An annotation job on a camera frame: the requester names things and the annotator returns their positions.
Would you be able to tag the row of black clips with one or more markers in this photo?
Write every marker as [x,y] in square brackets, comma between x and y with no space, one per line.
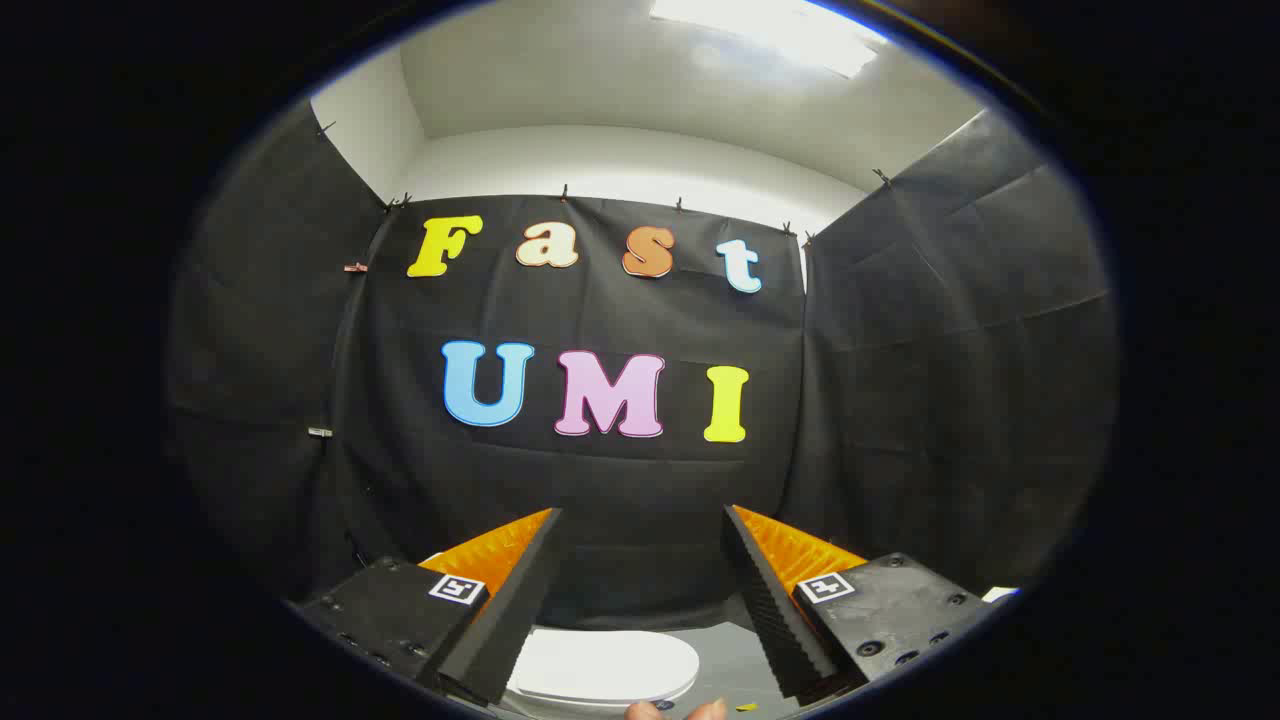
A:
[565,190]

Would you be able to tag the white board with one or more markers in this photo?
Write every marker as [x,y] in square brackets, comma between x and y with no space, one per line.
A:
[1000,594]

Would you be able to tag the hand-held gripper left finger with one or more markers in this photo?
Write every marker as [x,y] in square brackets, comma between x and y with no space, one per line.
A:
[505,620]

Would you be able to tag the black backdrop cloth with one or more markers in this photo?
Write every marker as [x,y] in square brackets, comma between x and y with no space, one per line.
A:
[600,480]

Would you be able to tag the white toilet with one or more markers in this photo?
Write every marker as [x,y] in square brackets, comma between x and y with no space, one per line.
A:
[560,700]

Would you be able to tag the ceiling light panel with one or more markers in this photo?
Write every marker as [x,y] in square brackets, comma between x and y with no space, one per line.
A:
[780,30]

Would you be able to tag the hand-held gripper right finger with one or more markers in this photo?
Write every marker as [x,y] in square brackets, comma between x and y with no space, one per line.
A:
[775,620]

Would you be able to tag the white toilet lid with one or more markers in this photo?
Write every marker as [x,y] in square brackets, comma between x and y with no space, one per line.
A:
[600,660]

